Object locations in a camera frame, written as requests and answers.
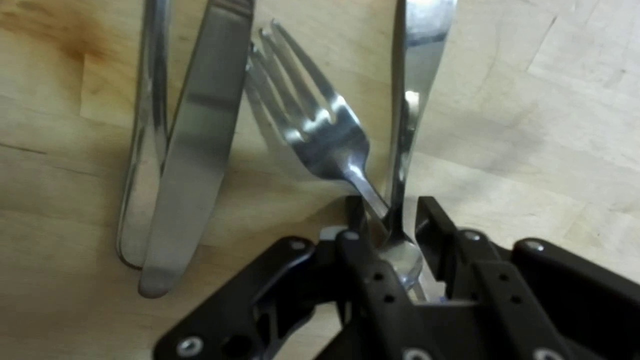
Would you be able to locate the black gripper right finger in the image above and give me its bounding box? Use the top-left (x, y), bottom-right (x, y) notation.
top-left (416, 196), bottom-right (640, 360)

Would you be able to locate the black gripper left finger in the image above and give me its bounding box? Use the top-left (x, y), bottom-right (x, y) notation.
top-left (154, 196), bottom-right (428, 360)

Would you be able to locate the silver fork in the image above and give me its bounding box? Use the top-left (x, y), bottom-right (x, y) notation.
top-left (247, 23), bottom-right (391, 221)

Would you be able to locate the silver butter knife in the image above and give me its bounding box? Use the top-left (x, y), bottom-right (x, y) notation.
top-left (139, 0), bottom-right (257, 299)

